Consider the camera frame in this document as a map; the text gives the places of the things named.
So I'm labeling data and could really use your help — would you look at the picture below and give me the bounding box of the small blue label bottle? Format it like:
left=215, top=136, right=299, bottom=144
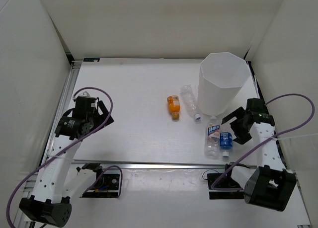
left=220, top=131, right=233, bottom=158

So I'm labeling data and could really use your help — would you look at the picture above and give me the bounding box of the clear bottle blue-white label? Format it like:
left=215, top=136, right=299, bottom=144
left=204, top=116, right=220, bottom=157

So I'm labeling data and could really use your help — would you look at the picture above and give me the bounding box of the clear plastic bottle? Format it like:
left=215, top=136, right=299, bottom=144
left=180, top=85, right=201, bottom=121

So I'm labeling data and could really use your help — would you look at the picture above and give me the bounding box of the orange plastic bottle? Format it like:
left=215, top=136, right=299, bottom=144
left=167, top=95, right=180, bottom=120

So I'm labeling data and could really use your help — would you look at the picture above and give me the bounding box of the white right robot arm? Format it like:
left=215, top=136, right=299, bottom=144
left=222, top=98, right=296, bottom=212

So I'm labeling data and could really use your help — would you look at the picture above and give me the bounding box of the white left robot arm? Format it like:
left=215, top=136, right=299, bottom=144
left=19, top=94, right=114, bottom=228

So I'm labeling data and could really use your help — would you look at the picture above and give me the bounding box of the white plastic bin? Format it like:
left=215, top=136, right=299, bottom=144
left=197, top=52, right=250, bottom=116

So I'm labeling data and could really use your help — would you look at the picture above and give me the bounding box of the small blue white sticker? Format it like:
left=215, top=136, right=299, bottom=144
left=83, top=58, right=100, bottom=63

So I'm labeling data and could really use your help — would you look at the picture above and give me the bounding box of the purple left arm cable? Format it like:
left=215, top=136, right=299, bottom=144
left=5, top=86, right=122, bottom=228

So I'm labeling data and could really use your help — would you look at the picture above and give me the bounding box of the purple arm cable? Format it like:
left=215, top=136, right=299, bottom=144
left=210, top=93, right=315, bottom=191
left=5, top=86, right=122, bottom=228

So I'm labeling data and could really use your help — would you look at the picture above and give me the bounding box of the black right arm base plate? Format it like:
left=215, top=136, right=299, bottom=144
left=202, top=169, right=244, bottom=200

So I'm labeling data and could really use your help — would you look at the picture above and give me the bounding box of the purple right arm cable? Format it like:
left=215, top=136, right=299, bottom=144
left=210, top=93, right=315, bottom=191

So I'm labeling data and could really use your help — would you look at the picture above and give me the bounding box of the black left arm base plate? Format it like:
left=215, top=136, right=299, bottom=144
left=81, top=165, right=123, bottom=199

